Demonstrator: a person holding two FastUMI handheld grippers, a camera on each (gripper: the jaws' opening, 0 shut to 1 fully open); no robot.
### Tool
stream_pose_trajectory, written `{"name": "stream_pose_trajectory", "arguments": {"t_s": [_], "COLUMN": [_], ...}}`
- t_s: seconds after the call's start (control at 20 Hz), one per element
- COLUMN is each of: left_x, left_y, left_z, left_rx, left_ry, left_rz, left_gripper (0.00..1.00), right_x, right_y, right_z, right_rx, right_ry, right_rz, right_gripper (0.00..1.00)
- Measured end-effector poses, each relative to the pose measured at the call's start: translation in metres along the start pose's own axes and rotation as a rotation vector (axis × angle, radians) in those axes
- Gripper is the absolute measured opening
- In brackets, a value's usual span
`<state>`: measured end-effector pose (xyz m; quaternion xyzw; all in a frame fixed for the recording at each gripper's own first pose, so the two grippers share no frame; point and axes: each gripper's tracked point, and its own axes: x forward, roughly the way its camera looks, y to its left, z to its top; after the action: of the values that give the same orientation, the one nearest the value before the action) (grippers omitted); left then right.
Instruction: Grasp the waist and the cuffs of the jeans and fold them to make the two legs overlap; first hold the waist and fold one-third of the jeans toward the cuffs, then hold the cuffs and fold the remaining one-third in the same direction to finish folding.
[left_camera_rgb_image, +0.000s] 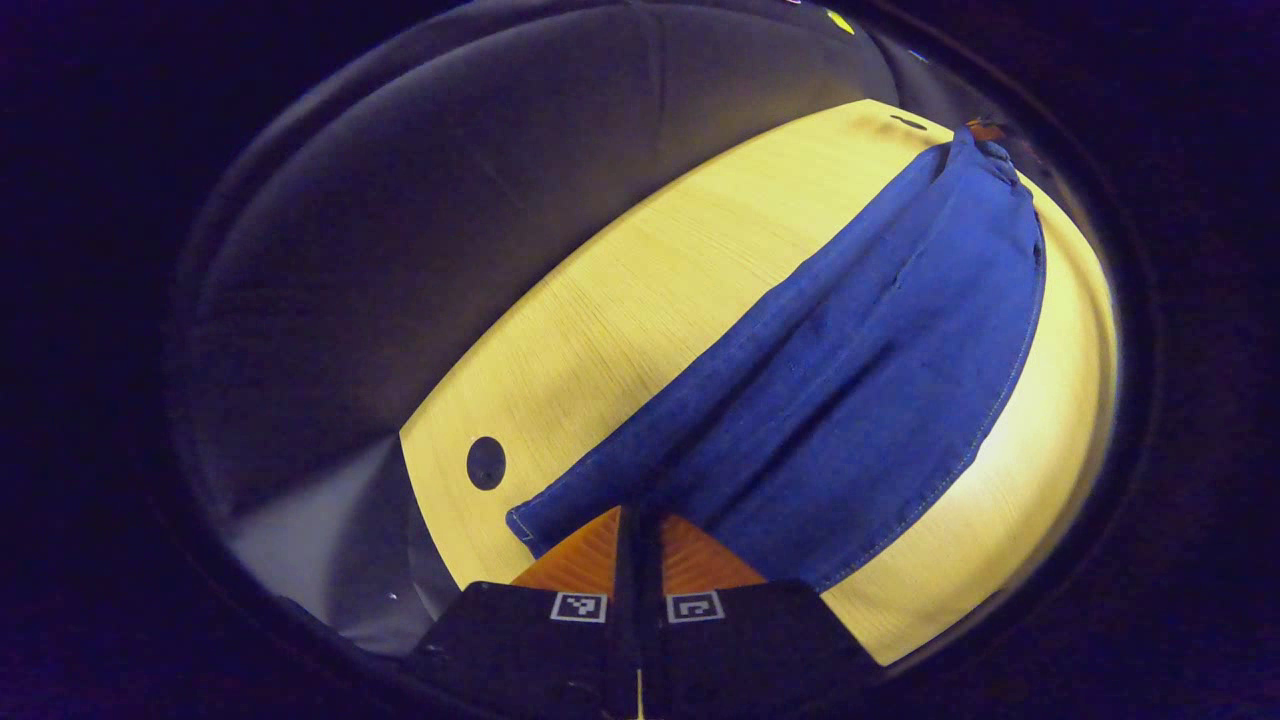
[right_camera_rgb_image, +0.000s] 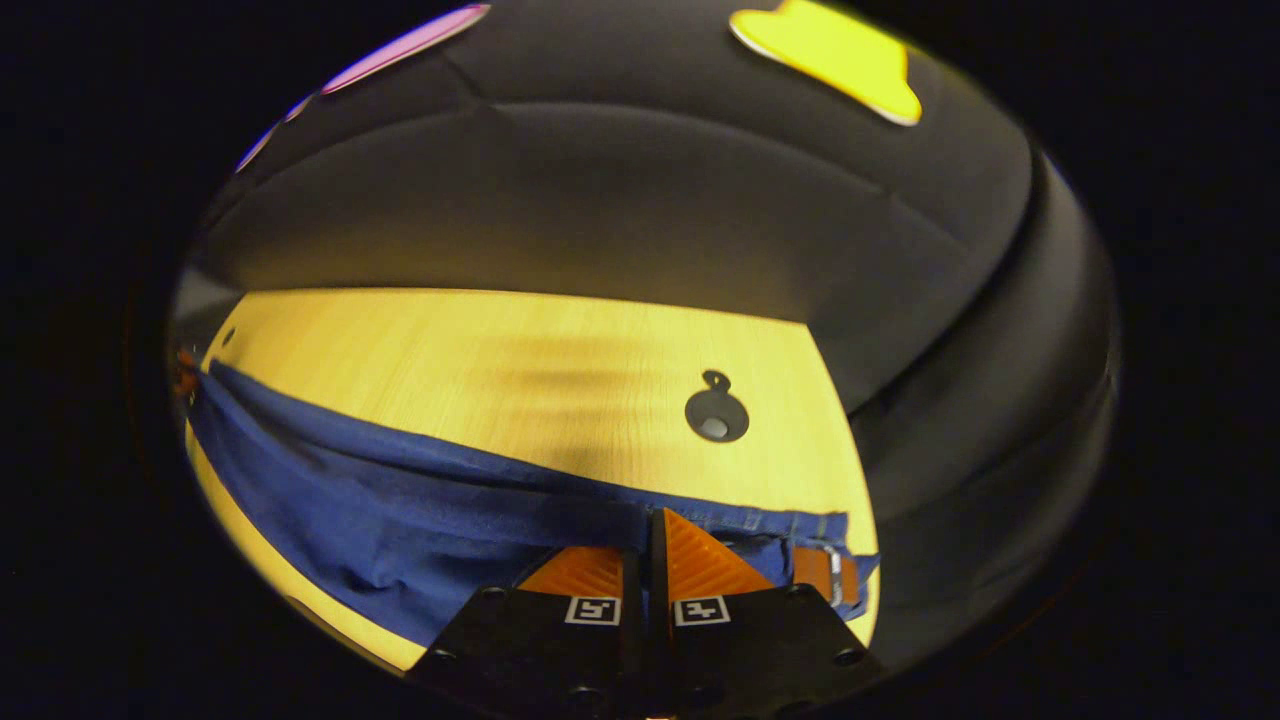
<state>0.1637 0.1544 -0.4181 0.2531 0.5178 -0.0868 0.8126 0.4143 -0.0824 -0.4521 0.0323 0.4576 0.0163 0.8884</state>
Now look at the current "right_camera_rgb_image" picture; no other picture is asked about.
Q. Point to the blue jeans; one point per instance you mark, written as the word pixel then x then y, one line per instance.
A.
pixel 400 500

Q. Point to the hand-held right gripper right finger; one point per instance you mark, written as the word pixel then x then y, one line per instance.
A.
pixel 660 620

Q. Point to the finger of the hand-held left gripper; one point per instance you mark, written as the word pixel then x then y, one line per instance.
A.
pixel 184 372

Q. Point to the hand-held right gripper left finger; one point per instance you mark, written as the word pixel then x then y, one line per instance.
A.
pixel 632 620

